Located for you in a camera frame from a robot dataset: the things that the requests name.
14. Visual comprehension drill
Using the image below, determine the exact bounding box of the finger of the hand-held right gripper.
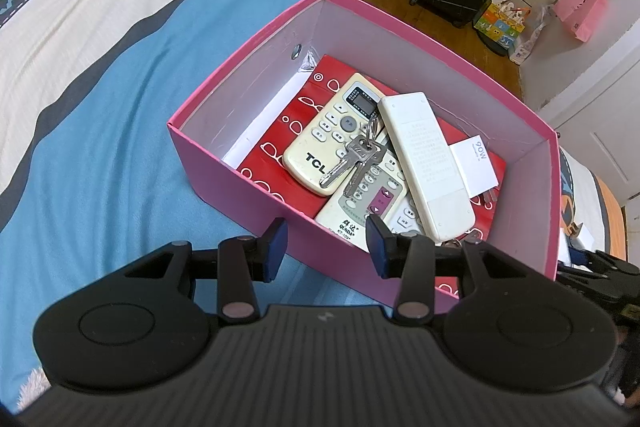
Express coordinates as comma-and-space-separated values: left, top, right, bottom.
556, 248, 640, 308

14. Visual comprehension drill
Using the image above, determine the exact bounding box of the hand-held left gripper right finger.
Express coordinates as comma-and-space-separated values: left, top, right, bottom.
365, 213, 540, 325

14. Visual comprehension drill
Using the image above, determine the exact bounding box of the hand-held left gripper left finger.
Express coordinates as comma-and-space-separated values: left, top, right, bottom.
125, 217, 290, 323

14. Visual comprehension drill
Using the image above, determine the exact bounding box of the grey remote with purple button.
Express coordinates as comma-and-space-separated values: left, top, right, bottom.
314, 147, 426, 253

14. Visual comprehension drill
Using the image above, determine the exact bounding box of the pink cardboard box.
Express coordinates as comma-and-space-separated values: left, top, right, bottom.
166, 0, 560, 312

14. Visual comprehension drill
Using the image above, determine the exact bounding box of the silver key bunch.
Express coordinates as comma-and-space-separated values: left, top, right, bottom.
319, 114, 387, 202

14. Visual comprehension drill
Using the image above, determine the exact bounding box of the cream remote control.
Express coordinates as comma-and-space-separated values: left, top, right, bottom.
282, 73, 388, 196

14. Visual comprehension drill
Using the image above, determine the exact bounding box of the white remote control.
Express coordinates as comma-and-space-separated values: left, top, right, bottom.
377, 92, 477, 243

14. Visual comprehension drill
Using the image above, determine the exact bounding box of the white power adapter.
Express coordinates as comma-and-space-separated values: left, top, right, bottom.
448, 137, 498, 198

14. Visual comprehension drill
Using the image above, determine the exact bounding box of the red printed card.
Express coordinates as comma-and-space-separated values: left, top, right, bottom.
239, 54, 507, 305

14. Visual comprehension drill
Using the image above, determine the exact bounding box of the white wardrobe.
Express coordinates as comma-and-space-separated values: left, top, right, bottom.
500, 0, 640, 202

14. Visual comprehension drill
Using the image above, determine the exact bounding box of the clear plastic bag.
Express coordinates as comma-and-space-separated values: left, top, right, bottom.
510, 4, 551, 65

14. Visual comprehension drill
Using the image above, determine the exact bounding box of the colourful cartoon box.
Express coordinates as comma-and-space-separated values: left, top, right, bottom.
472, 0, 527, 58

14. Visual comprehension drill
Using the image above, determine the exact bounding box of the pink paper bag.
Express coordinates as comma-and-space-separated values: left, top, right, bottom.
552, 0, 608, 42

